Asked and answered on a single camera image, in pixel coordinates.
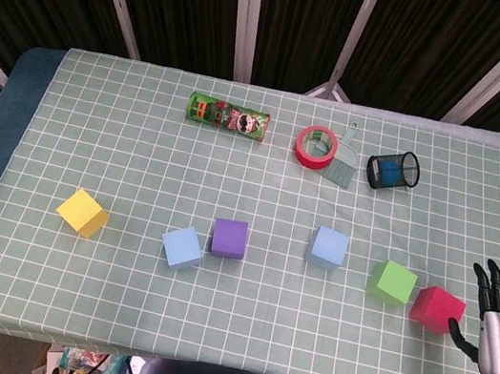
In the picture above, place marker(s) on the green foam cube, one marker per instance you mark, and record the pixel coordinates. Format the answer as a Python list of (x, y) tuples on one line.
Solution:
[(392, 282)]

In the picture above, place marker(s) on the purple foam cube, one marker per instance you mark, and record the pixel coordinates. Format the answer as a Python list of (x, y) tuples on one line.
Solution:
[(230, 238)]

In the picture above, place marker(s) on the red cube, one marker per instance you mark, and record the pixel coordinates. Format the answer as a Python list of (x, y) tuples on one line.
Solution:
[(438, 308)]

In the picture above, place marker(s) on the yellow foam cube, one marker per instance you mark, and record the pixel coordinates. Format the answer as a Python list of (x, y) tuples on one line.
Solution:
[(78, 210)]

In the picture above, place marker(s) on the colourful printed bag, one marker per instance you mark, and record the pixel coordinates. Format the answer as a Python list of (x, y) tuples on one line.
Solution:
[(73, 364)]

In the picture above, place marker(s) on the black mesh pen holder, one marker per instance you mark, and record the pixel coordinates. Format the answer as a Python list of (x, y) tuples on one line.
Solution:
[(410, 169)]

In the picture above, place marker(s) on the blue roll in holder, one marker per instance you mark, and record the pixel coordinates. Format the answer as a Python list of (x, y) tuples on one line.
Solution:
[(389, 172)]

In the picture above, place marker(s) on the red tape roll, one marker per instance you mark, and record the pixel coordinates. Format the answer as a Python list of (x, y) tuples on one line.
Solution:
[(306, 158)]

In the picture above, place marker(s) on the green checked tablecloth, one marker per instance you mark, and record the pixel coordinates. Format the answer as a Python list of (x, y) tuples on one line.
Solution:
[(227, 318)]

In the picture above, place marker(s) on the green Pringles can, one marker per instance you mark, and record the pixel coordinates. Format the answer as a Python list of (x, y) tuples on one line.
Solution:
[(228, 118)]

